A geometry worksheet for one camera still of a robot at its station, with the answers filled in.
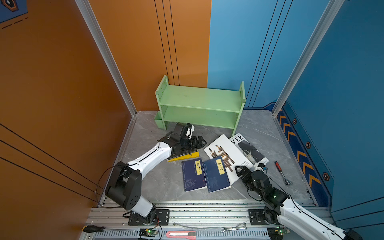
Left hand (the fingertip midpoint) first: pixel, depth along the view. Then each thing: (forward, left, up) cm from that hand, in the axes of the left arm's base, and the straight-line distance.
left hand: (201, 142), depth 84 cm
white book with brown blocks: (-3, -18, -9) cm, 21 cm away
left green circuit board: (-41, +26, -17) cm, 51 cm away
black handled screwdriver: (-40, +51, -13) cm, 66 cm away
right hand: (-13, -19, -10) cm, 25 cm away
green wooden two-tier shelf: (+18, -1, +12) cm, 22 cm away
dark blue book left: (-13, +4, -15) cm, 20 cm away
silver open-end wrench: (-40, -11, -15) cm, 44 cm away
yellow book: (-2, +10, -14) cm, 17 cm away
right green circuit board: (-41, -36, -16) cm, 57 cm away
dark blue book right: (-14, -9, -12) cm, 21 cm away
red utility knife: (-42, +5, -14) cm, 44 cm away
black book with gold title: (-1, +12, -12) cm, 17 cm away
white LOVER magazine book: (-1, -32, -10) cm, 34 cm away
